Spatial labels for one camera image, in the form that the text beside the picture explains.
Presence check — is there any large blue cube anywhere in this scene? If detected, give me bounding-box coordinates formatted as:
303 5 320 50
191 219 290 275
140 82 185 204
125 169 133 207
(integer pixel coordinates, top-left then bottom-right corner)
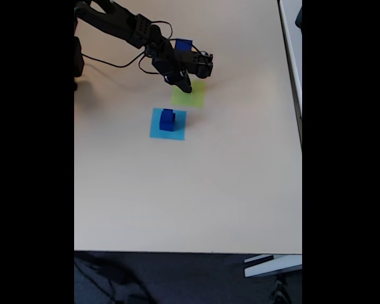
174 38 193 53

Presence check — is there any medium blue cube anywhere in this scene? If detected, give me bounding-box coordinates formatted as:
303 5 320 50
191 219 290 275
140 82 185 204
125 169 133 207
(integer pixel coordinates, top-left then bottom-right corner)
159 114 176 131

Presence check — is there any green paper square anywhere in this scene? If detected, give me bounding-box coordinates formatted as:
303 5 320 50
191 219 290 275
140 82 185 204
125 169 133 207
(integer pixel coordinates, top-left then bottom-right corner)
170 79 207 109

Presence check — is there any light blue paper square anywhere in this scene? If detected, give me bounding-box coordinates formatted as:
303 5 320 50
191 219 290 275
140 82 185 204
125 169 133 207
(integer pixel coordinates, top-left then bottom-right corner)
148 107 187 142

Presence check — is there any white table foot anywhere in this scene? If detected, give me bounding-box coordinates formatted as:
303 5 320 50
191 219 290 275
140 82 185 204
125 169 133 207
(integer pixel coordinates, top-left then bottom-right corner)
243 254 303 279

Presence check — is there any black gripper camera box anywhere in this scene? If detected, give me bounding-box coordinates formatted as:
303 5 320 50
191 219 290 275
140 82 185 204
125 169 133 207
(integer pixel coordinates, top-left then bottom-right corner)
180 50 215 79

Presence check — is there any black camera cable loop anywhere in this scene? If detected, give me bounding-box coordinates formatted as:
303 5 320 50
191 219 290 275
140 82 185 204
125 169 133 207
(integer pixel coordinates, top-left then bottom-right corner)
150 20 208 56

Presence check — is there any long thin black cable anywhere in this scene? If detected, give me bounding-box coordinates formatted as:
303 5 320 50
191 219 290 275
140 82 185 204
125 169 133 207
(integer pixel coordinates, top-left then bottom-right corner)
81 52 163 76

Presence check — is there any black floor cable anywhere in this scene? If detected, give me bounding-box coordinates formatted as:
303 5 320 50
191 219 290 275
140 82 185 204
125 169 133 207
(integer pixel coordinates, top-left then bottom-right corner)
270 274 294 304
74 253 153 304

